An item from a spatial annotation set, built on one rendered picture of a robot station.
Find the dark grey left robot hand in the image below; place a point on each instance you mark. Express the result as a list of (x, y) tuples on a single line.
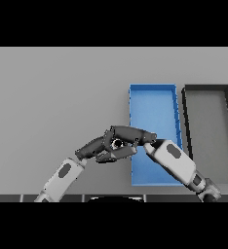
[(91, 148)]

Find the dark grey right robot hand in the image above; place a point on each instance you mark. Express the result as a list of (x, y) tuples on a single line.
[(132, 133)]

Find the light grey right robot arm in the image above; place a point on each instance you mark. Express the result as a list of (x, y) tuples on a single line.
[(177, 162)]

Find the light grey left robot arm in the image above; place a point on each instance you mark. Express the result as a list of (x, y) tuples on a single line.
[(62, 176)]

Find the blue bin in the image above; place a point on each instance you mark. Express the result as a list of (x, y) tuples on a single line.
[(153, 110)]

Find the dark grey bin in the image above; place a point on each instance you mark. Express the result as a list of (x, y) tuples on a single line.
[(210, 129)]

